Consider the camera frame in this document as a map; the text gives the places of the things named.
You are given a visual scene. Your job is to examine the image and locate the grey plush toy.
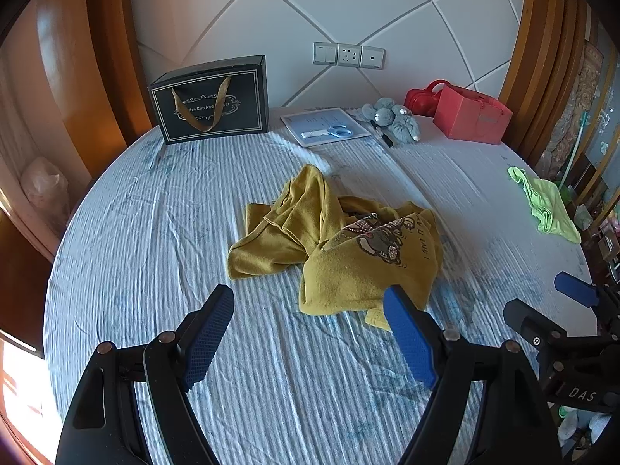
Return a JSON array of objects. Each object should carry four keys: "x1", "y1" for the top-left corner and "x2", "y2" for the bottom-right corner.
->
[{"x1": 361, "y1": 98, "x2": 421, "y2": 146}]

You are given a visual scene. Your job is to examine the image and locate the white paper sheet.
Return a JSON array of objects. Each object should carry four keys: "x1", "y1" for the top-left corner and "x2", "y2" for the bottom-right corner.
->
[{"x1": 280, "y1": 107, "x2": 371, "y2": 148}]

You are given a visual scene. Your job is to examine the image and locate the white round hole wall socket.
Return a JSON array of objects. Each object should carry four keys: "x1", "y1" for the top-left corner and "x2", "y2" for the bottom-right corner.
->
[{"x1": 361, "y1": 46, "x2": 386, "y2": 70}]

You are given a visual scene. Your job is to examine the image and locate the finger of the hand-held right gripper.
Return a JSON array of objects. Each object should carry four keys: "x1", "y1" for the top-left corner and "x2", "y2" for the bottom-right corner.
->
[
  {"x1": 553, "y1": 272, "x2": 602, "y2": 309},
  {"x1": 503, "y1": 299, "x2": 567, "y2": 350}
]

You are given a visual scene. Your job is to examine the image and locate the red handbag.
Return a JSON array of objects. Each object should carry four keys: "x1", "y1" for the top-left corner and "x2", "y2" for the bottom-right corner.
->
[{"x1": 403, "y1": 80, "x2": 446, "y2": 117}]

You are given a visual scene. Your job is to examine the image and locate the yellow printed shirt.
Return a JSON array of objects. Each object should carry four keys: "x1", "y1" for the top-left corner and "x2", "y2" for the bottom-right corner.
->
[{"x1": 227, "y1": 164, "x2": 444, "y2": 332}]

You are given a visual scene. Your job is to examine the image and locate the white wall switch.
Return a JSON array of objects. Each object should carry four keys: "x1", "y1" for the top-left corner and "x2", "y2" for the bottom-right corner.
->
[{"x1": 312, "y1": 42, "x2": 338, "y2": 65}]

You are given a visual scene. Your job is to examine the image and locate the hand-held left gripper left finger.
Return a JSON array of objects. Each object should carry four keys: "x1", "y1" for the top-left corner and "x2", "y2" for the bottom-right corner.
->
[{"x1": 55, "y1": 284, "x2": 236, "y2": 465}]

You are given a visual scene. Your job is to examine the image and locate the light green pole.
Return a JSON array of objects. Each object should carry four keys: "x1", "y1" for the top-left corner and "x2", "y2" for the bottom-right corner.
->
[{"x1": 559, "y1": 109, "x2": 589, "y2": 189}]

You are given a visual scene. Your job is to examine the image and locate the clear plastic bag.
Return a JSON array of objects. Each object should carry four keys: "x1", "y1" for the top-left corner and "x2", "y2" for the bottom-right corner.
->
[{"x1": 22, "y1": 157, "x2": 69, "y2": 219}]

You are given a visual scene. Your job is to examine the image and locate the light green cloth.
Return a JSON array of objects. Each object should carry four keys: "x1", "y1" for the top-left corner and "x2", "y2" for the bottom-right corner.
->
[{"x1": 507, "y1": 166, "x2": 582, "y2": 244}]

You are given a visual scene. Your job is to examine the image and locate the white striped bed sheet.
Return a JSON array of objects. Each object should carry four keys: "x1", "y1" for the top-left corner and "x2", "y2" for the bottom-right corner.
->
[{"x1": 43, "y1": 107, "x2": 601, "y2": 465}]

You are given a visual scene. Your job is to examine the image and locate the blue handled scissors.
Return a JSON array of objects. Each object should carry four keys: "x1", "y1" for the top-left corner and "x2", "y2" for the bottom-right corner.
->
[{"x1": 300, "y1": 125, "x2": 353, "y2": 139}]

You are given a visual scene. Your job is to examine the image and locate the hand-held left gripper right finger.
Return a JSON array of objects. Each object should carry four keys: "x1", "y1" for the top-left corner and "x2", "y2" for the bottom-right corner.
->
[{"x1": 382, "y1": 285, "x2": 565, "y2": 465}]

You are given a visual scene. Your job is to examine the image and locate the red paper bag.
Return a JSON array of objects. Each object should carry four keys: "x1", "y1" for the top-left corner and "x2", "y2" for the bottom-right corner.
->
[{"x1": 432, "y1": 84, "x2": 514, "y2": 145}]

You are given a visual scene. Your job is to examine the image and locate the black marker pen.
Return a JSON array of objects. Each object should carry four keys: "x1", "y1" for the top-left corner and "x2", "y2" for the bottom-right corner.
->
[{"x1": 370, "y1": 119, "x2": 394, "y2": 148}]

